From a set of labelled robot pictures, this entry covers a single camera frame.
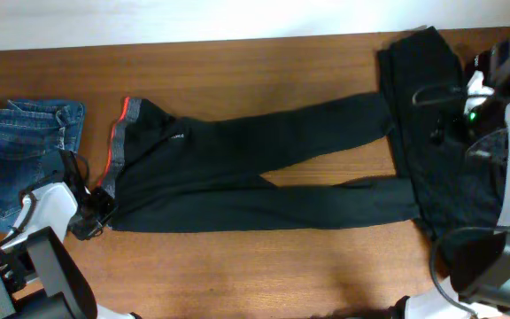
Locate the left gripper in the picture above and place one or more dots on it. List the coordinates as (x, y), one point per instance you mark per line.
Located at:
(94, 213)

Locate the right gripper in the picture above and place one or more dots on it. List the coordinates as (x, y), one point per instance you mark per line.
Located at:
(437, 133)

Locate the black leggings red grey waistband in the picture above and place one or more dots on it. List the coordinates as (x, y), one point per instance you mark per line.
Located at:
(169, 174)

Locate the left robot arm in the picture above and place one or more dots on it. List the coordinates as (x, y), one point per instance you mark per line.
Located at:
(38, 277)

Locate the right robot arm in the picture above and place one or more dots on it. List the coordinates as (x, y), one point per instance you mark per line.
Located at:
(478, 285)

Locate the black trousers pile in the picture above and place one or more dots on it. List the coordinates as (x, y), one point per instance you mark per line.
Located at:
(421, 76)

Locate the black garment at right edge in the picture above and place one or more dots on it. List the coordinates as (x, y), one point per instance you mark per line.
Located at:
(495, 67)

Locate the folded blue denim jeans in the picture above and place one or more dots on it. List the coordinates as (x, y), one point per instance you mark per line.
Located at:
(30, 129)

